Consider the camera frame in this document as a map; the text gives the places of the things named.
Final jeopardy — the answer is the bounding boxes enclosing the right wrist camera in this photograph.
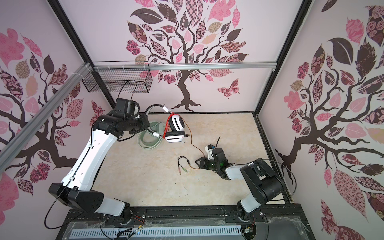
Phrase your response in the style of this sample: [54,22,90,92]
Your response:
[205,145,216,160]

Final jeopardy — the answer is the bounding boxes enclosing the white slotted cable duct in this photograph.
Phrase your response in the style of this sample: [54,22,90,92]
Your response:
[65,226,243,240]

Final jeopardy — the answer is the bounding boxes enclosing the red headphone cable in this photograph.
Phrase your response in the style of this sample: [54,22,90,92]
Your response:
[161,112,206,175]

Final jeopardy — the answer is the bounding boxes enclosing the black wire mesh basket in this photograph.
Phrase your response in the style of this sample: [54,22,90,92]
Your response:
[82,60,153,94]

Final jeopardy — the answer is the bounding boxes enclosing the mint green headphones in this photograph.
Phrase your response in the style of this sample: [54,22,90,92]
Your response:
[137,121,165,150]

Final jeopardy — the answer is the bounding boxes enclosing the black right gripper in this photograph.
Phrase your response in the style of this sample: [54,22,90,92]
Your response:
[195,157,221,171]

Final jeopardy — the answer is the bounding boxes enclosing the left aluminium rail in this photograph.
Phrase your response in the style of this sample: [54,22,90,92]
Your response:
[1,63,92,173]

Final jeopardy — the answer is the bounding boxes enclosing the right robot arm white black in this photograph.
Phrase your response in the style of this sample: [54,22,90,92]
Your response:
[195,145,286,222]

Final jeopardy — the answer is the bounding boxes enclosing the rear aluminium rail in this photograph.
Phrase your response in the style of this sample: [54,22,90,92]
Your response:
[93,62,277,71]

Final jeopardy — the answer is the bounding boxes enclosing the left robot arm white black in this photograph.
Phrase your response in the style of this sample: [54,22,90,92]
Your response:
[49,98,150,223]

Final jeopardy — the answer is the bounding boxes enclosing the aluminium rail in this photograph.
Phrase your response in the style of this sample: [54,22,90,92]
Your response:
[1,63,92,173]
[93,62,277,71]

